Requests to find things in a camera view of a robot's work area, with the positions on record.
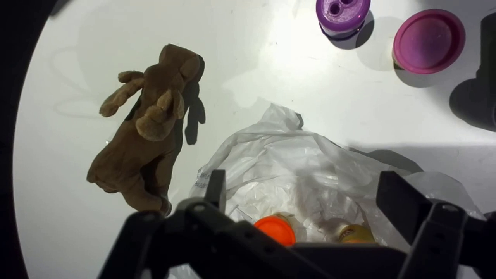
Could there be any yellow lid dough tub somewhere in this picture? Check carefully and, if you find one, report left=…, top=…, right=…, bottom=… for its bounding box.
left=321, top=219, right=380, bottom=247

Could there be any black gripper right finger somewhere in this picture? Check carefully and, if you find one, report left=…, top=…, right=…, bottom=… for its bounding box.
left=376, top=171, right=496, bottom=279

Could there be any magenta lid dough tub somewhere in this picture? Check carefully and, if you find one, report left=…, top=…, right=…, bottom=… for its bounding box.
left=391, top=8, right=467, bottom=76

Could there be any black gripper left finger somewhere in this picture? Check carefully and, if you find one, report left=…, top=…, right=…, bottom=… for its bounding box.
left=98, top=169, right=332, bottom=279

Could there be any clear plastic bag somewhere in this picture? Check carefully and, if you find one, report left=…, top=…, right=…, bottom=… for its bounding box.
left=190, top=103, right=489, bottom=256

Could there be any dark purple dough tub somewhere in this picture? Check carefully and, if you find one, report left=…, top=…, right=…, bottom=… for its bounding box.
left=315, top=0, right=376, bottom=44

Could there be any brown plush moose toy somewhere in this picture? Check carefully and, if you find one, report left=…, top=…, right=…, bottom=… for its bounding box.
left=86, top=44, right=208, bottom=217

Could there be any orange lid dough tub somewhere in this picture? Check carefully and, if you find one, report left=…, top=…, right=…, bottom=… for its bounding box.
left=253, top=213, right=303, bottom=248

